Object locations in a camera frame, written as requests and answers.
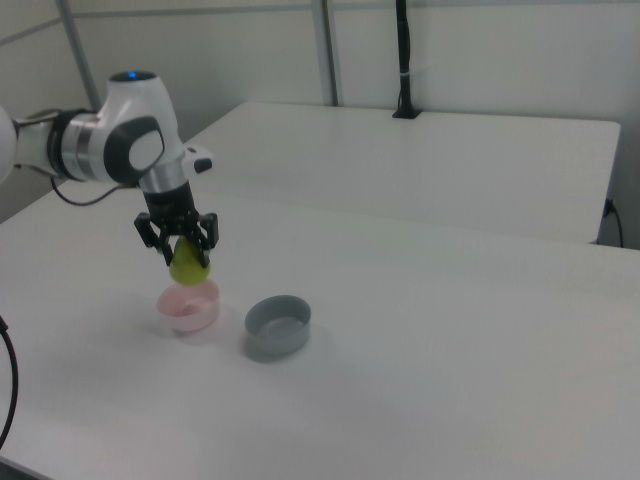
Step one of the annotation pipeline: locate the black power cable with plug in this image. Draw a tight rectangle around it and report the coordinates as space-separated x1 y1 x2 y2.
603 198 625 248

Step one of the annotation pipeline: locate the black hanging cable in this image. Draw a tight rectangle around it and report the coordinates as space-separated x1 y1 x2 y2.
0 313 20 447

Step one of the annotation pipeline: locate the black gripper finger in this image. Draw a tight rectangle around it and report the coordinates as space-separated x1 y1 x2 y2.
133 212 176 267
192 212 220 269

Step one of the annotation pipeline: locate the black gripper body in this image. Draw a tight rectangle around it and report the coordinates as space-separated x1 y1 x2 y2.
142 180 202 241

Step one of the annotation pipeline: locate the black camera pole with clamp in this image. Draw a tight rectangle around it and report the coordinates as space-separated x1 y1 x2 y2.
391 0 424 120

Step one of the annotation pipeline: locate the grey metal frame post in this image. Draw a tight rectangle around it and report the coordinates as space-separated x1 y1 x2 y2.
54 0 101 112
310 0 346 107

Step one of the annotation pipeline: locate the grey plastic bowl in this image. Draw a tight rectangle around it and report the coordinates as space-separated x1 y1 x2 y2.
244 295 313 357

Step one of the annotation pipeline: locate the pink plastic bowl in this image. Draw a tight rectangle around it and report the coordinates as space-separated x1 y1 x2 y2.
156 279 222 335

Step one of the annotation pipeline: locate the white table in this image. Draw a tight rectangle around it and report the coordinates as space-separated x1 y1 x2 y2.
179 102 622 245

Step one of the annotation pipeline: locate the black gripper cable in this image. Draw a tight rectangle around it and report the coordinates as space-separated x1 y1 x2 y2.
48 174 139 207

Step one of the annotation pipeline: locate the green pear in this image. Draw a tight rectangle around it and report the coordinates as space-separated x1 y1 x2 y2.
168 237 213 287

